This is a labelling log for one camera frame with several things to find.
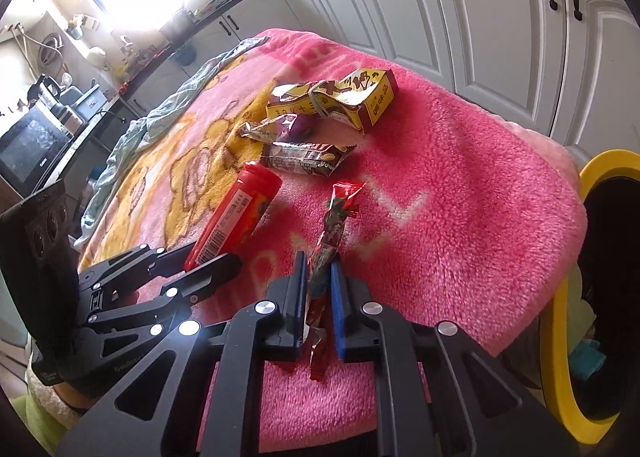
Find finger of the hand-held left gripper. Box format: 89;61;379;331
79;243;196;305
87;254;244;335

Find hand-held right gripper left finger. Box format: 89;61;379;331
57;251;311;457

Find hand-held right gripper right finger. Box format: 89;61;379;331
327;259;582;457

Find red tube container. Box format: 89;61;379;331
182;160;282;273

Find red stick snack wrapper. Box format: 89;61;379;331
302;180;369;383

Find red bin with yellow rim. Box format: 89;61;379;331
537;149;640;446

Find black microwave oven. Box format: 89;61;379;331
0;104;72;198

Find brown biscuit wrapper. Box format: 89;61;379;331
259;139;357;179

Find light blue cloth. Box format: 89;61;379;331
80;35;271;244

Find person's yellow-green garment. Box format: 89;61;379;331
10;386;77;454

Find pink printed blanket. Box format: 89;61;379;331
77;28;589;457

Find purple foil wrapper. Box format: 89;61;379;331
239;116;317;144

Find small blue hanging basket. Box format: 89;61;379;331
174;44;199;68

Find crumpled yellow carton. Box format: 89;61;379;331
264;66;400;136

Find steel cooking pot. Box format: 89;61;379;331
159;11;194;40

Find white water heater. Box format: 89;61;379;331
2;0;56;38

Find white base cabinets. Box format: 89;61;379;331
115;0;640;168

